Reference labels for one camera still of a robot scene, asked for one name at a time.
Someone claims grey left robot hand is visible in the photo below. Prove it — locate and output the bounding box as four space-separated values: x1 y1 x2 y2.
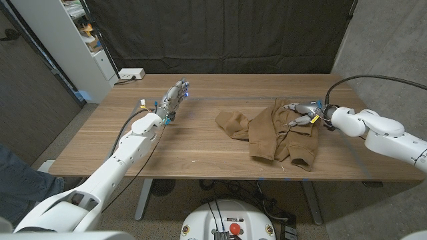
155 78 190 126

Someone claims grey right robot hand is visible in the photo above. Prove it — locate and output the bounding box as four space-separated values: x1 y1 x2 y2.
282 101 333 128

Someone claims brown hooded jacket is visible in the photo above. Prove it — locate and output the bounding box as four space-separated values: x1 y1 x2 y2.
214 97 323 173

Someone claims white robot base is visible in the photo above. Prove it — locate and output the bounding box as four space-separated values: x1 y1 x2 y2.
179 199 277 240

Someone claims white power strip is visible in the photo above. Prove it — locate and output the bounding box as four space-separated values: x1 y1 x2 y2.
118 67 146 81

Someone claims black backdrop curtain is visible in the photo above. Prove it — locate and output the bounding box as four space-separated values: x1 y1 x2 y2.
85 0 360 75

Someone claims black backdrop stand pole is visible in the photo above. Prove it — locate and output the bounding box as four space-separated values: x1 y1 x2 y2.
79 0 121 80

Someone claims small cardboard box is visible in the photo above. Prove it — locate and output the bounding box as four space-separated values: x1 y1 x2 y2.
85 36 103 53

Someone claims white table leg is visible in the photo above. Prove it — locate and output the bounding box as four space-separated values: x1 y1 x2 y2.
134 178 153 221
300 179 324 226

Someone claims yellow toy figure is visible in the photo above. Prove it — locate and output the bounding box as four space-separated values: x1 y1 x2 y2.
79 23 94 37

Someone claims white shelf cabinet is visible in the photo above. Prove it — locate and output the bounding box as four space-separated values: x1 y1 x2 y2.
9 0 119 104

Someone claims black power adapter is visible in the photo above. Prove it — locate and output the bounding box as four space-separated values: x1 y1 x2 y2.
280 213 298 240

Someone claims person leg in jeans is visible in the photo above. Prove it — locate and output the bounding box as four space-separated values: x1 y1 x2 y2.
0 143 64 227

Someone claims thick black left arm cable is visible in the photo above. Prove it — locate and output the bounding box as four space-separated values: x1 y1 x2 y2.
109 108 157 159

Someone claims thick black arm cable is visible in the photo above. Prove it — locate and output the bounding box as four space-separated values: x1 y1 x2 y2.
109 108 157 159
324 74 427 106

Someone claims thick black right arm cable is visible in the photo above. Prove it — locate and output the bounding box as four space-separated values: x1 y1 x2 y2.
324 74 427 106

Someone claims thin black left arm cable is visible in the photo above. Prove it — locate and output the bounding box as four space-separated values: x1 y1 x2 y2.
101 125 166 213

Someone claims black floor cable bundle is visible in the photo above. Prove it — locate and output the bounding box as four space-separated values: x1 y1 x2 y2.
199 179 290 221

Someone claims black door handle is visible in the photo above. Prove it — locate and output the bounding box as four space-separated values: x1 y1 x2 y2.
0 28 21 42

